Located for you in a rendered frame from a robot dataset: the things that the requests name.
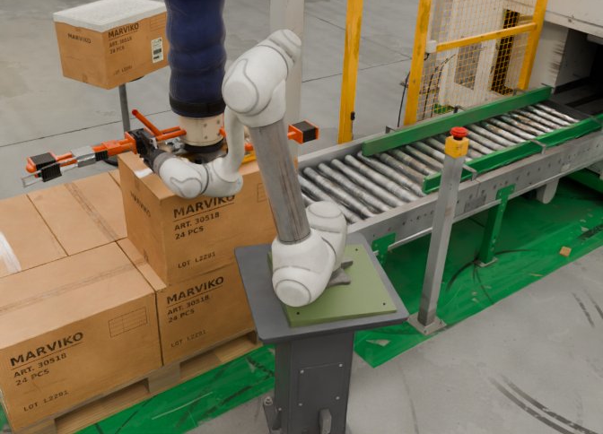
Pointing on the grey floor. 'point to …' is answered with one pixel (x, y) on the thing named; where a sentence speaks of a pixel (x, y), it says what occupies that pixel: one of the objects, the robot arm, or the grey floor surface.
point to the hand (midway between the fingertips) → (138, 141)
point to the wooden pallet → (144, 386)
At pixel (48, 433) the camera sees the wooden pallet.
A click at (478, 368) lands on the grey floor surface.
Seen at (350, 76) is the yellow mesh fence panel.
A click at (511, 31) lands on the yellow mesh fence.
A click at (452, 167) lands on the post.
